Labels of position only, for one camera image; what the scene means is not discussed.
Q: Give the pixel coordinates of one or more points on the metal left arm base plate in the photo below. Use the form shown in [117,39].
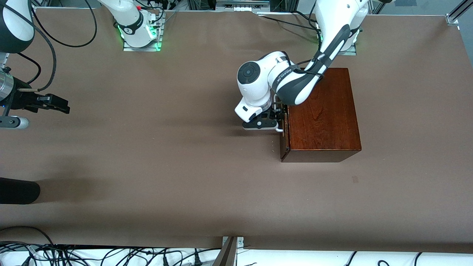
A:
[350,53]

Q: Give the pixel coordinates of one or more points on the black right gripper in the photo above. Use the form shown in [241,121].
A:
[21,100]

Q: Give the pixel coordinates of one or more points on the aluminium corner bracket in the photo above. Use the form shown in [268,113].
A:
[452,19]

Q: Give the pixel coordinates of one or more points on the brown paper table cover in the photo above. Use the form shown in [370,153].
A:
[147,147]

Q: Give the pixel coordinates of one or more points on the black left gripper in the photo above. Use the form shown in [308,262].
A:
[275,112]

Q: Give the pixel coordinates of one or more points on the silver frame rail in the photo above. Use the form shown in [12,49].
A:
[240,5]

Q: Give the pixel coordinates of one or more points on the aluminium profile bar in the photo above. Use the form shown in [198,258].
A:
[227,255]

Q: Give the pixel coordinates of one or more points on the black ribbed cylinder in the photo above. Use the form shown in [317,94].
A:
[18,190]

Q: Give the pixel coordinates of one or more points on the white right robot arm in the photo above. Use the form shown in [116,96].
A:
[131,18]

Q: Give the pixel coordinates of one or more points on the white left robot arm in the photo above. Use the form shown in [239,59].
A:
[258,81]

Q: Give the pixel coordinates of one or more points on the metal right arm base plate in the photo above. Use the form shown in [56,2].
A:
[142,48]

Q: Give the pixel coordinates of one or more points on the dark brown wooden cabinet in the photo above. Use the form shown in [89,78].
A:
[325,118]

